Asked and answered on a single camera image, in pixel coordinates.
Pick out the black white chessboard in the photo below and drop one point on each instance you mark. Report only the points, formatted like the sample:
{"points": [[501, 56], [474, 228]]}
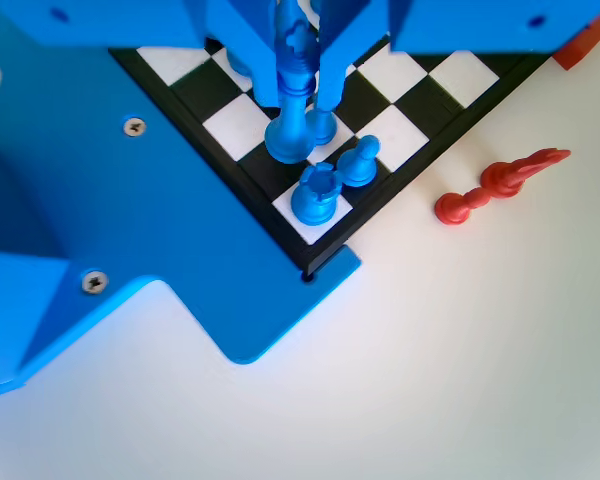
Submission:
{"points": [[405, 135]]}

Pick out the blue chess king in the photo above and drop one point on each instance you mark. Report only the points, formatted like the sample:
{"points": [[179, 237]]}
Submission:
{"points": [[292, 125]]}

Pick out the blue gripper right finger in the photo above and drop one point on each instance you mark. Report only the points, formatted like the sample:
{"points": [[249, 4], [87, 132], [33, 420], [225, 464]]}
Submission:
{"points": [[342, 35]]}

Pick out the red chess knight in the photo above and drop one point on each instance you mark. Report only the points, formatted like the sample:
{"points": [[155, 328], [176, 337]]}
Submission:
{"points": [[505, 177]]}

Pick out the silver plate screw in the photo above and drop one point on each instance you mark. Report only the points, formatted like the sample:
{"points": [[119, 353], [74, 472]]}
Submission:
{"points": [[95, 282], [134, 126]]}

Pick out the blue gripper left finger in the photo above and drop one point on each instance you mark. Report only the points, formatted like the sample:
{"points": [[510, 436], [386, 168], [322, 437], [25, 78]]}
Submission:
{"points": [[245, 40]]}

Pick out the group of red chess pieces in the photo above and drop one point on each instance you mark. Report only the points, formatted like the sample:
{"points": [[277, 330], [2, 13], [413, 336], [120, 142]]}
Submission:
{"points": [[580, 47]]}

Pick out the red chess pawn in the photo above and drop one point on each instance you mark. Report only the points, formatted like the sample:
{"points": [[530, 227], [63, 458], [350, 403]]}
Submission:
{"points": [[452, 209]]}

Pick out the blue chess rook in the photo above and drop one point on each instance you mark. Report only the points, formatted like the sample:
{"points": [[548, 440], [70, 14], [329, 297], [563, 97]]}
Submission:
{"points": [[316, 197]]}

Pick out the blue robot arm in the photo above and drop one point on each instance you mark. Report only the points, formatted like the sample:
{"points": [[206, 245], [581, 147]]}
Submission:
{"points": [[10, 320]]}

